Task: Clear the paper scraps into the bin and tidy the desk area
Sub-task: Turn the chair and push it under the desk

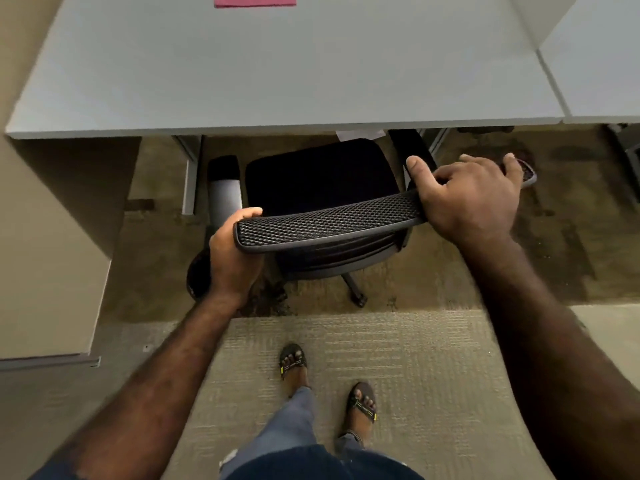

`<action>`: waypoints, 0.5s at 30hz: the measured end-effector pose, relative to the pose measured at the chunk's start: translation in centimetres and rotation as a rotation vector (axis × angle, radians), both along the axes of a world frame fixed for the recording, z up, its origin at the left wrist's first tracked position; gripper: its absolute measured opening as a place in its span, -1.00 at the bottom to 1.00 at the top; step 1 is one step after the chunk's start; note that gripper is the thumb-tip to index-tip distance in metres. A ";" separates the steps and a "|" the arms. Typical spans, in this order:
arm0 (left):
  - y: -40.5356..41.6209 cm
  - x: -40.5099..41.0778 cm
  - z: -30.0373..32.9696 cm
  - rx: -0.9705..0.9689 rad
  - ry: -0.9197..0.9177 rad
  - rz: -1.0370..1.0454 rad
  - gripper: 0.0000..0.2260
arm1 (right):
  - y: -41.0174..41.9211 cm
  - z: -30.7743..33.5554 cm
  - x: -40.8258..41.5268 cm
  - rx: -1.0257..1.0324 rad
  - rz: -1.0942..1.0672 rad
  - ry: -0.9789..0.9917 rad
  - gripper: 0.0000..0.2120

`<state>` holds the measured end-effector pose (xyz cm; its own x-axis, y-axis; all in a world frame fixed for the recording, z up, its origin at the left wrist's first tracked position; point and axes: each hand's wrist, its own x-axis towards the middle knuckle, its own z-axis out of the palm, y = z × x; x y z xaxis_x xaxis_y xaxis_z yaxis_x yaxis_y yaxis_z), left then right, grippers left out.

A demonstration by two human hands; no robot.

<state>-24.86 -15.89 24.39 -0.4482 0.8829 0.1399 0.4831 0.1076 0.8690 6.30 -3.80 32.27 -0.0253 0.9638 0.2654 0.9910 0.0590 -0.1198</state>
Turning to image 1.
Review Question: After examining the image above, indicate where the person's left hand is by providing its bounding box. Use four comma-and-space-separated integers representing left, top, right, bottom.
208, 207, 266, 309

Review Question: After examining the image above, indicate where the beige partition panel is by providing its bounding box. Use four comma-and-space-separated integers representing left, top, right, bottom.
0, 136, 143, 371

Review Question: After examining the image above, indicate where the person's right leg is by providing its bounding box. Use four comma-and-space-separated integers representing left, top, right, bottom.
333, 395, 377, 463

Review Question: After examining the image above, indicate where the black strap sandal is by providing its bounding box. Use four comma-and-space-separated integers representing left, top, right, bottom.
344, 381, 379, 425
278, 343, 309, 381

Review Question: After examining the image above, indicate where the dark blue shirt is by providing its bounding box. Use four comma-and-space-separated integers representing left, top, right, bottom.
226, 444, 427, 480

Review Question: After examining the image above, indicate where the person's left forearm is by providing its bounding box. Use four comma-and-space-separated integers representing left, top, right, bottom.
30, 290, 242, 480

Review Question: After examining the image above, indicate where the black mesh office chair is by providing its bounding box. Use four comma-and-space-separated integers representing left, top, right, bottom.
186, 129, 538, 309

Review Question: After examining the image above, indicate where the person's left leg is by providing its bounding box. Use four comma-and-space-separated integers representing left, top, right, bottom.
219, 365, 319, 480

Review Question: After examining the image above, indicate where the white paper label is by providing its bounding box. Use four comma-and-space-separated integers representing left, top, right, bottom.
336, 129, 387, 142

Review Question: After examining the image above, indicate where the person's right hand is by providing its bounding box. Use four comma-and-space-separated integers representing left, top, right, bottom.
405, 153, 524, 247

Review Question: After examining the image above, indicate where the person's leg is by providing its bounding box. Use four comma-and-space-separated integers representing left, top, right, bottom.
333, 395, 377, 463
219, 365, 319, 480

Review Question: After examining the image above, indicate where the person's right forearm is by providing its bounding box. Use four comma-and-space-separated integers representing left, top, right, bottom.
456, 234, 640, 480

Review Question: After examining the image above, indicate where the grey metal desk leg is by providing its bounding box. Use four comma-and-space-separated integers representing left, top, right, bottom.
172, 136, 203, 216
419, 128, 452, 156
607, 123, 640, 205

